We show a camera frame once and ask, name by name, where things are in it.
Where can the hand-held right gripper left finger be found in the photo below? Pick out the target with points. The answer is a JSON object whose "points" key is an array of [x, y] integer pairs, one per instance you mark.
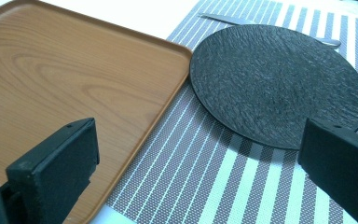
{"points": [[52, 174]]}

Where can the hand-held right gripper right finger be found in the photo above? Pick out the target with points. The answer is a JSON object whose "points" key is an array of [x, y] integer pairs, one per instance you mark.
{"points": [[341, 161]]}

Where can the black round slate plate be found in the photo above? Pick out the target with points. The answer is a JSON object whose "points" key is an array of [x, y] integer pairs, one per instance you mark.
{"points": [[276, 84]]}

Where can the wooden tray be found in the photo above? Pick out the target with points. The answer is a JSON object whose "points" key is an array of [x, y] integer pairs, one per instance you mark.
{"points": [[68, 93]]}

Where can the silver spoon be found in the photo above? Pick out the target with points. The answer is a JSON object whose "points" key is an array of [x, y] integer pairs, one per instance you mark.
{"points": [[331, 42]]}

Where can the striped woven placemat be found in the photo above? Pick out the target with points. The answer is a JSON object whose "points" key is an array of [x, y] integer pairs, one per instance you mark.
{"points": [[199, 174]]}

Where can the silver table knife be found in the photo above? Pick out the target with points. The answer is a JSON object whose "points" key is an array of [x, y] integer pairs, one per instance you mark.
{"points": [[227, 19]]}

